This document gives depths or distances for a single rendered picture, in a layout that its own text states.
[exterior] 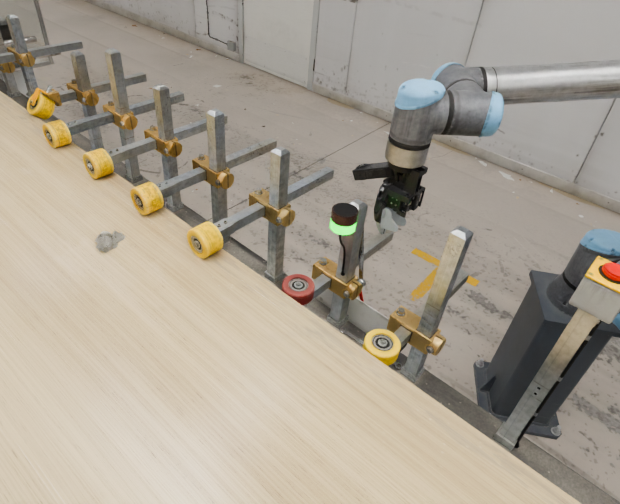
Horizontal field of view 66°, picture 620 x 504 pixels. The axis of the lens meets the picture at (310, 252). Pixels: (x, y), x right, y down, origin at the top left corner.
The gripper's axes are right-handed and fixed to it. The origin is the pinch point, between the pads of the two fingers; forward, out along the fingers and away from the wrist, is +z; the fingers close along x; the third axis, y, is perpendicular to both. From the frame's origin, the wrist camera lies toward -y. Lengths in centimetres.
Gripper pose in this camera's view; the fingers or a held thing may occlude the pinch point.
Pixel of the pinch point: (380, 228)
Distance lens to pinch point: 121.5
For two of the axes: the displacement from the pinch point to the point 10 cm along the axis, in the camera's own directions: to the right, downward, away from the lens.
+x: 6.6, -4.4, 6.1
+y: 7.5, 4.7, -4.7
